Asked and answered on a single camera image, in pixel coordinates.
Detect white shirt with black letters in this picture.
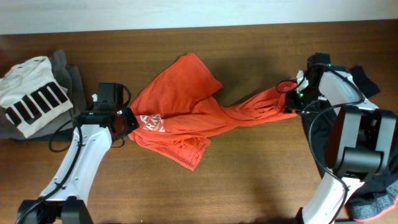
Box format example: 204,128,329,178
1,56,73,138

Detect grey folded garment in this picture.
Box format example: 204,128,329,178
1,50,86,139

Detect dark folded garment under pile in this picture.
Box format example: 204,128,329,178
14,129,73,142

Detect orange t-shirt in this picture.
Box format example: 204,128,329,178
128,54,293,170

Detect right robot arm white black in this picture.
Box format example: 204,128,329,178
285,67,397,223

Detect black garment with grey band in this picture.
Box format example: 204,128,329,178
301,65,397,222

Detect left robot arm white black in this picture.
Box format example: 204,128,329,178
16,107,139,223

